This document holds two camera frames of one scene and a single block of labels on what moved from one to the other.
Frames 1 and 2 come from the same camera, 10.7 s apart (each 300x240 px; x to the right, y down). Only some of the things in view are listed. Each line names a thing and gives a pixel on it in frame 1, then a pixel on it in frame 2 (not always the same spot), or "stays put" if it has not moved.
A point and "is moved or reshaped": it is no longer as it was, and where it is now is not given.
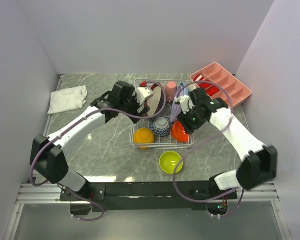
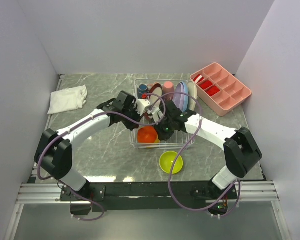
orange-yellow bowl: [143, 138] to [157, 140]
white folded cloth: [69, 99] stays put
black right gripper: [184, 119] to [162, 136]
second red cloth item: [212, 90] stays put
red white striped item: [198, 78] stays put
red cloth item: [205, 85] stays put
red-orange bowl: [178, 133] is moved or reshaped
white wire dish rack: [160, 128] stays put
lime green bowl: [169, 160] stays put
